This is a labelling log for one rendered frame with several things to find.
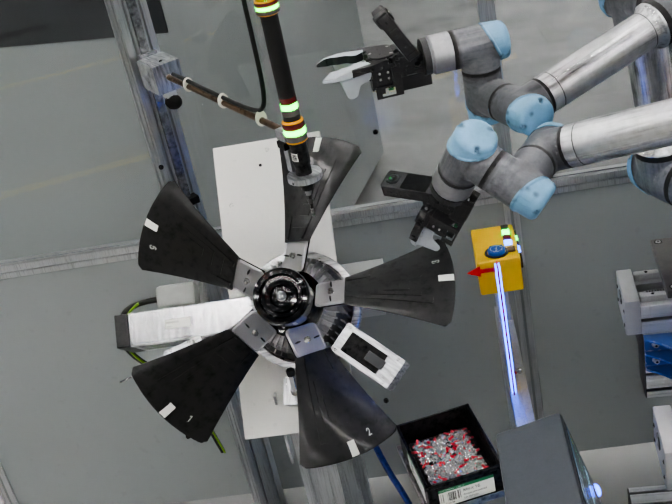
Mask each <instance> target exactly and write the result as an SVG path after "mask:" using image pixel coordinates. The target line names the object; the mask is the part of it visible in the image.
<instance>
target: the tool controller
mask: <svg viewBox="0 0 672 504"><path fill-rule="evenodd" d="M496 443H497V451H498V453H497V455H498V457H499V463H500V469H501V476H502V482H503V488H504V494H505V500H506V504H592V503H593V504H602V502H601V499H600V498H599V499H597V497H596V495H595V492H594V490H593V487H592V482H593V480H592V478H591V476H590V474H589V472H588V470H587V468H586V465H585V463H584V461H583V459H582V457H581V455H580V453H579V451H578V449H577V446H576V444H575V442H574V440H573V438H572V436H571V434H570V432H569V430H568V427H567V425H566V423H565V421H564V419H563V417H562V415H561V414H560V413H556V414H553V415H550V416H547V417H544V418H541V419H539V420H536V421H533V422H530V423H527V424H524V425H521V426H518V427H516V428H513V429H510V430H507V431H504V432H501V433H498V434H497V435H496ZM591 501H592V502H591Z"/></svg>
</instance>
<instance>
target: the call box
mask: <svg viewBox="0 0 672 504"><path fill-rule="evenodd" d="M508 228H509V232H510V236H511V240H512V245H504V240H503V235H502V232H501V227H500V226H496V227H489V228H483V229H476V230H472V231H471V237H472V244H473V250H474V257H475V264H476V268H477V267H479V266H480V269H485V268H492V267H495V265H494V264H495V263H496V261H497V262H498V263H499V265H500V270H501V278H502V286H503V292H508V291H515V290H522V289H523V288H524V284H523V276H522V268H521V259H520V254H519V250H518V246H517V242H516V238H515V234H514V230H513V226H512V225H511V224H509V225H508ZM501 244H502V246H504V247H505V253H504V254H503V255H501V256H490V255H488V248H489V246H492V245H501ZM509 246H515V249H516V251H514V252H508V250H507V247H509ZM478 281H479V287H480V292H481V295H487V294H494V293H498V288H497V280H496V273H495V272H489V273H482V274H481V277H479V276H478Z"/></svg>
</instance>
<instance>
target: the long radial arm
mask: <svg viewBox="0 0 672 504"><path fill-rule="evenodd" d="M250 298H251V297H249V296H245V297H239V298H232V299H225V300H219V301H212V302H205V303H198V304H192V305H185V306H178V307H171V308H165V309H158V310H151V311H145V312H138V313H131V314H128V324H129V334H130V345H131V347H133V348H137V349H141V350H145V351H149V350H156V349H163V348H170V347H175V346H177V345H179V344H182V343H184V342H186V341H188V340H190V339H193V338H195V337H197V336H199V335H200V336H203V337H204V338H207V337H209V336H213V335H215V334H217V333H220V332H222V331H225V330H227V329H230V328H232V327H233V326H234V325H235V324H236V323H237V322H238V321H240V320H241V319H242V318H243V317H244V316H245V315H246V314H247V313H248V312H249V311H250V310H251V309H253V307H251V306H249V305H253V301H252V300H250Z"/></svg>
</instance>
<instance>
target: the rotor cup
mask: <svg viewBox="0 0 672 504"><path fill-rule="evenodd" d="M317 284H319V283H318V282H317V281H316V280H315V279H314V278H313V277H312V276H311V275H309V274H308V273H306V272H304V271H298V272H297V271H295V270H293V269H290V268H285V267H280V268H274V269H271V270H269V271H267V272H266V273H264V274H263V275H262V276H261V277H260V278H259V280H258V281H257V283H256V285H255V287H254V290H253V304H254V308H255V310H256V312H257V313H258V315H259V316H260V317H261V318H262V319H263V320H264V321H266V322H268V323H269V324H270V325H271V326H272V327H273V328H274V329H275V330H276V331H277V333H276V334H278V335H281V336H285V335H284V333H283V331H286V330H288V329H292V328H295V327H298V326H302V325H305V324H308V323H315V324H316V325H317V324H318V323H319V321H320V320H321V318H322V316H323V313H324V309H325V308H318V309H315V295H316V285H317ZM279 291H283V292H285V294H286V299H285V300H284V301H278V300H277V299H276V294H277V293H278V292H279ZM310 291H312V292H313V296H312V295H311V294H310ZM294 322H296V323H298V324H297V325H294V324H292V323H294Z"/></svg>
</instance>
